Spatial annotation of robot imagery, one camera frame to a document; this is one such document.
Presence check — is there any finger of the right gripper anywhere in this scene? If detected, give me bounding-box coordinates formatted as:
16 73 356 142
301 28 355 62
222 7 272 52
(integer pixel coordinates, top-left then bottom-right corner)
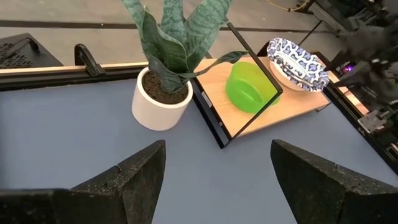
323 49 352 73
331 73 371 88

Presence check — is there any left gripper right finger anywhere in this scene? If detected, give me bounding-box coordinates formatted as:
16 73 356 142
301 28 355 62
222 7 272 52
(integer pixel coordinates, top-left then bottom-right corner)
269 139 398 224

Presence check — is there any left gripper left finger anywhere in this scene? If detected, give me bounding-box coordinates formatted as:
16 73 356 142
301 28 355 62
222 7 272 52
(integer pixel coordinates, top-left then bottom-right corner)
0 139 167 224

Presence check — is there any blue patterned paper bowl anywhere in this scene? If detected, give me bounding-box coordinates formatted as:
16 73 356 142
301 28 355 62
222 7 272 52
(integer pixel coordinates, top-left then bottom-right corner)
266 37 330 93

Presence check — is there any green plastic bowl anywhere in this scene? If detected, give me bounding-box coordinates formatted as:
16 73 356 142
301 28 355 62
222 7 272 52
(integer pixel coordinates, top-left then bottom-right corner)
224 61 280 114

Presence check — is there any snake plant in white pot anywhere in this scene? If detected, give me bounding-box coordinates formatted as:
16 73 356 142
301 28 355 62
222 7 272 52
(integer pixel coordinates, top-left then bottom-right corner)
120 0 249 132

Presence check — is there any black perforated computer case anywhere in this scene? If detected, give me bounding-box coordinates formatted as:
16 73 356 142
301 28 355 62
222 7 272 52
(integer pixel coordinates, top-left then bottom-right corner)
0 32 65 70

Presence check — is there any yellow floor cable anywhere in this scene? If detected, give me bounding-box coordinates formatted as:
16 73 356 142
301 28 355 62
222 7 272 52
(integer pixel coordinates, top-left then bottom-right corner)
266 0 312 13

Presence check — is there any wooden shelf with black frame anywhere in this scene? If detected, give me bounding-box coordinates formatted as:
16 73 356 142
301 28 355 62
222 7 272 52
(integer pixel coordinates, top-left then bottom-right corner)
189 21 332 149

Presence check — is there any black metal table frame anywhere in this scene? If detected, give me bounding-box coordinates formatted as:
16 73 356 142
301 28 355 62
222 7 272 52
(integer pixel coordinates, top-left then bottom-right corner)
0 43 398 175

